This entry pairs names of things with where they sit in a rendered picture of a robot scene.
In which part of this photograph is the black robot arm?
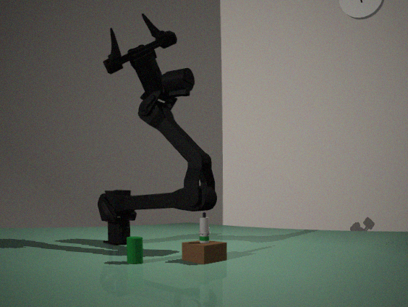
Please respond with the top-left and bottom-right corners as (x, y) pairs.
(98, 68), (217, 245)

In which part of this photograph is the green marker cap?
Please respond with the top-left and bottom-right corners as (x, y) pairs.
(127, 236), (143, 264)

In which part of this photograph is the white marker with green band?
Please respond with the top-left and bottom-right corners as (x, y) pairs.
(199, 212), (210, 243)

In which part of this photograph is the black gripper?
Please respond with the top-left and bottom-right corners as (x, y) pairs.
(103, 14), (177, 81)

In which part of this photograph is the brown block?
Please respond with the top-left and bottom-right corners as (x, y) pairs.
(182, 240), (227, 264)

